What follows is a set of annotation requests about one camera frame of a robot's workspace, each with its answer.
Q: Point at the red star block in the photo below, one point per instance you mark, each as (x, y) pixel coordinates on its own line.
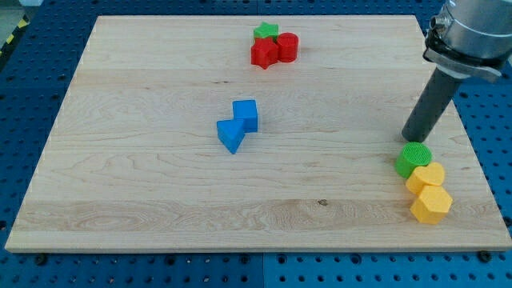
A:
(264, 52)

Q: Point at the light wooden board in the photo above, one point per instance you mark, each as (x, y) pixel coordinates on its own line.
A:
(133, 163)

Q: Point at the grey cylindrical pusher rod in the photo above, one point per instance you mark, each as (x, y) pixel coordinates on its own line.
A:
(430, 106)

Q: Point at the blue cube block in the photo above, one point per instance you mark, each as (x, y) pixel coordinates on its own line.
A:
(247, 111)

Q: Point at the blue triangle block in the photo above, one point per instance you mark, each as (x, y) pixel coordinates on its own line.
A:
(231, 133)

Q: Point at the green star block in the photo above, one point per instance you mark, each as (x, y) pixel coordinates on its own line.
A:
(266, 30)

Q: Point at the green cylinder block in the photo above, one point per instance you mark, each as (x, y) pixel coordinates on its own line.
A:
(412, 155)

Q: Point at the yellow hexagon block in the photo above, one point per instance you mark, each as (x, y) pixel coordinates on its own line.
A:
(431, 205)

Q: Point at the red cylinder block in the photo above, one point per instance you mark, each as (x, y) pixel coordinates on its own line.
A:
(287, 47)

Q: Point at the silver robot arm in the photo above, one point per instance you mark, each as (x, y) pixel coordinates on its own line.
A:
(470, 38)

